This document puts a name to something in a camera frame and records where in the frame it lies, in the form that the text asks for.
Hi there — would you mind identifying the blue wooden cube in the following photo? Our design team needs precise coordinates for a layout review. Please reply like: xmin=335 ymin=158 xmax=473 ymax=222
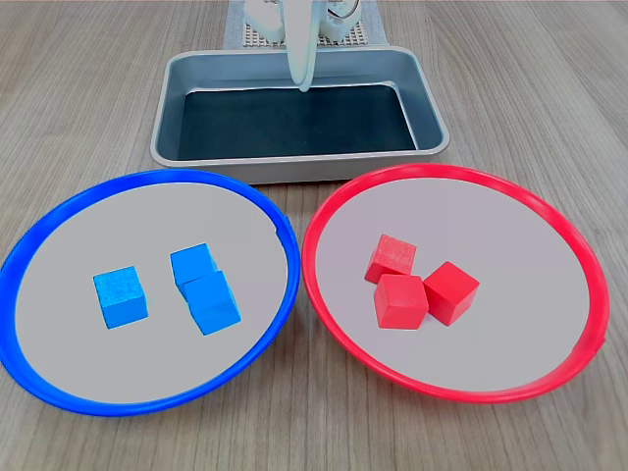
xmin=170 ymin=242 xmax=220 ymax=295
xmin=92 ymin=265 xmax=149 ymax=330
xmin=183 ymin=270 xmax=243 ymax=337

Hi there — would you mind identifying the red wooden cube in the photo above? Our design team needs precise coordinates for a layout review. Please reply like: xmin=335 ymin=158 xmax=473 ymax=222
xmin=364 ymin=234 xmax=418 ymax=285
xmin=422 ymin=260 xmax=481 ymax=327
xmin=373 ymin=273 xmax=431 ymax=331

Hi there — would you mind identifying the black tray mat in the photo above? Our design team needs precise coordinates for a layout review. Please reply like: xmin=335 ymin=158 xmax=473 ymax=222
xmin=176 ymin=82 xmax=419 ymax=162

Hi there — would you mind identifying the steel tray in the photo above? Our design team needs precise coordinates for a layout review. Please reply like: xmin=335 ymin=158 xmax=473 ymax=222
xmin=149 ymin=46 xmax=451 ymax=185

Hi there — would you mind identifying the blue rimmed white plate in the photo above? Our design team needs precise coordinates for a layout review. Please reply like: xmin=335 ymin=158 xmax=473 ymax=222
xmin=0 ymin=169 xmax=301 ymax=418

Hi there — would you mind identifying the red rimmed white plate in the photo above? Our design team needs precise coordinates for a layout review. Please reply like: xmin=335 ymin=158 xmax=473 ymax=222
xmin=301 ymin=163 xmax=611 ymax=406

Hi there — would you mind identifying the pale perforated base plate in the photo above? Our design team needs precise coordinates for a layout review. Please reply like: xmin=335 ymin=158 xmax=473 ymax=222
xmin=243 ymin=19 xmax=369 ymax=49

